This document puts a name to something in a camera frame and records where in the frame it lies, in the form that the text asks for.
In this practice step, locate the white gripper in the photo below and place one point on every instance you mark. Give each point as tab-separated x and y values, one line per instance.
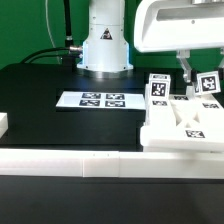
183	25

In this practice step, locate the white chair back part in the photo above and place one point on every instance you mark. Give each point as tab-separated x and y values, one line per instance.
182	122

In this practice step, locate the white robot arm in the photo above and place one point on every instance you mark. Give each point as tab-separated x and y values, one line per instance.
105	49

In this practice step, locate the white tag sheet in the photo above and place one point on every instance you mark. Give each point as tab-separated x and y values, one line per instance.
101	100

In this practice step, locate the white U-shaped obstacle frame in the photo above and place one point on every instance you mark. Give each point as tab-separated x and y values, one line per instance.
158	163

